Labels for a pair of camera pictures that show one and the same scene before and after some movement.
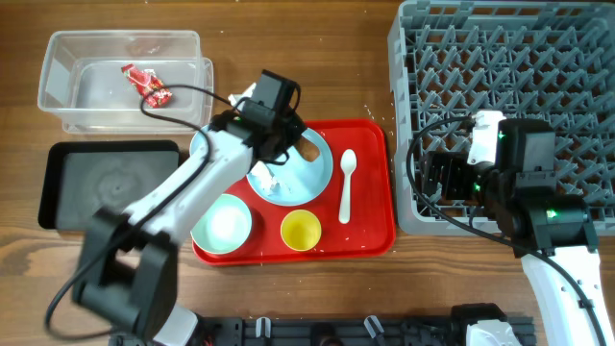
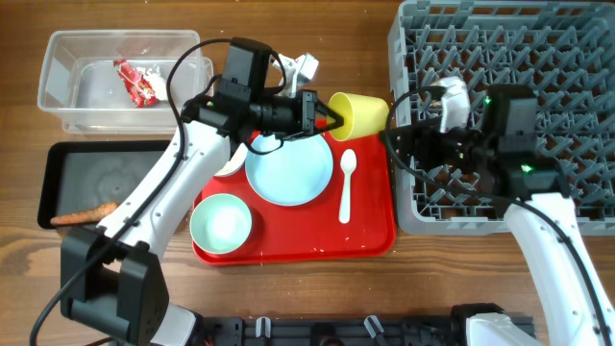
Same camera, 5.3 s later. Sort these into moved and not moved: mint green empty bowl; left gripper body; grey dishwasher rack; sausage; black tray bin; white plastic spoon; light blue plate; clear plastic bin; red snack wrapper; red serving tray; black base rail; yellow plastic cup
Moved: red snack wrapper; sausage; left gripper body; yellow plastic cup
Not moved: light blue plate; clear plastic bin; black base rail; grey dishwasher rack; black tray bin; red serving tray; mint green empty bowl; white plastic spoon
